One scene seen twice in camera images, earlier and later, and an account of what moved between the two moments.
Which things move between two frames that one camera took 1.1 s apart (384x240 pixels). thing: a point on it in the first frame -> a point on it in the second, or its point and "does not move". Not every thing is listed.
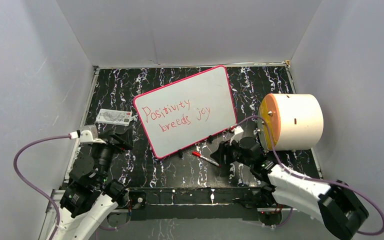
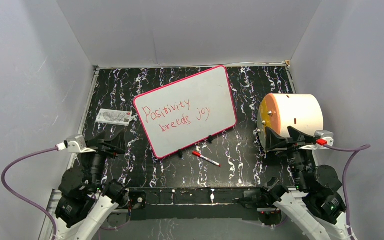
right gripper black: x=224 y=148 -> x=296 y=139
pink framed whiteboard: x=181 y=113 does not move
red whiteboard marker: x=197 y=154 does not move
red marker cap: x=196 y=154 does not move
